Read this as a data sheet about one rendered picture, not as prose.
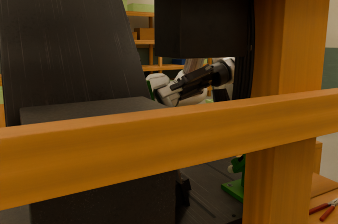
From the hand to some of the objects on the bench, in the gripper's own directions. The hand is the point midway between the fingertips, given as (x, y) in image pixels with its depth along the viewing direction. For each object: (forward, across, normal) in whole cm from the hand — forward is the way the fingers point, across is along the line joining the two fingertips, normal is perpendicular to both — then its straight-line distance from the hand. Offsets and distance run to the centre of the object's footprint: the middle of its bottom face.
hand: (168, 93), depth 87 cm
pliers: (-30, -14, +50) cm, 60 cm away
